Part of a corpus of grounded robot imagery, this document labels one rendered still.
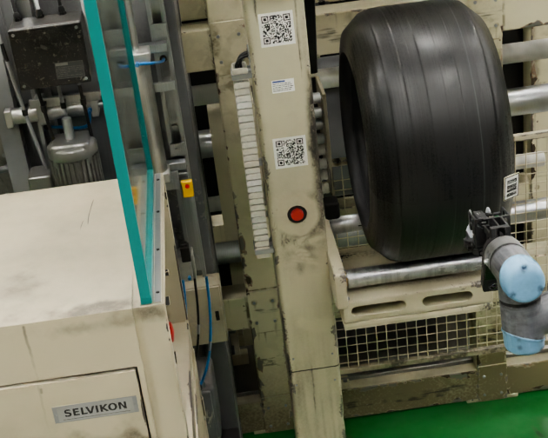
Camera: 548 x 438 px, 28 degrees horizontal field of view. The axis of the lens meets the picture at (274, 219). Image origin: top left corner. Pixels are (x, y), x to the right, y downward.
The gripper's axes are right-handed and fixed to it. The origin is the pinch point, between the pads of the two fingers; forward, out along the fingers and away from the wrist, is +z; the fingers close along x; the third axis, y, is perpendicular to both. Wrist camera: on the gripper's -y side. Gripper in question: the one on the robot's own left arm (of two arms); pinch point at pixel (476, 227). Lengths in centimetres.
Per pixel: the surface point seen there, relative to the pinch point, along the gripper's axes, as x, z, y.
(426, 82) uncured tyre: 5.6, 12.9, 28.7
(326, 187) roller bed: 24, 72, -11
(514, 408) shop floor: -31, 94, -102
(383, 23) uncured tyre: 11.4, 27.7, 39.7
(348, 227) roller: 21, 53, -16
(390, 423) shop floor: 9, 96, -101
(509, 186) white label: -9.9, 9.6, 4.6
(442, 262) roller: 2.5, 25.4, -17.6
